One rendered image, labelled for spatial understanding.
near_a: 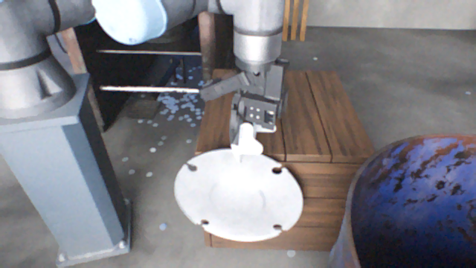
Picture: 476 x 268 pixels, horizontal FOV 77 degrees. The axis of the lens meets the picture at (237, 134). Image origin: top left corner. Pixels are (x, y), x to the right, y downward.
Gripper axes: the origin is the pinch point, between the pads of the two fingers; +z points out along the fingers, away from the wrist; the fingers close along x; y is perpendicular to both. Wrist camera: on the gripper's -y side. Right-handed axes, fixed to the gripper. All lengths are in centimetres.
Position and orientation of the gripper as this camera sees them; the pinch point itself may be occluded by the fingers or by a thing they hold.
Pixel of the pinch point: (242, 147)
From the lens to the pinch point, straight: 61.6
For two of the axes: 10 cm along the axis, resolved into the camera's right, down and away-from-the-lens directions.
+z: 0.0, 8.0, 6.0
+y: 9.1, 2.6, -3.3
